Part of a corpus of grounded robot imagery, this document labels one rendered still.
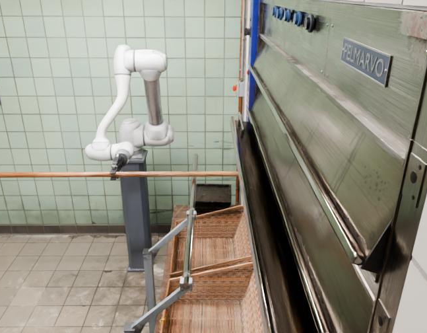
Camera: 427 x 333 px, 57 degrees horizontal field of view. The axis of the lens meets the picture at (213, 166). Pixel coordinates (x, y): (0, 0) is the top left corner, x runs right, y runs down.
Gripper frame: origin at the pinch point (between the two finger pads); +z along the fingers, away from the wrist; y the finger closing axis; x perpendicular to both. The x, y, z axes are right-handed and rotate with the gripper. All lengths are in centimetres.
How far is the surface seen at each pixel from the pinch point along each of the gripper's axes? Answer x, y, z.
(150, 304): -22, 57, 40
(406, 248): -80, -60, 152
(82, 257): 58, 120, -85
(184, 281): -43, 2, 86
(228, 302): -63, 60, 34
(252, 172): -71, -21, 43
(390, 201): -81, -63, 144
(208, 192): -52, 40, -52
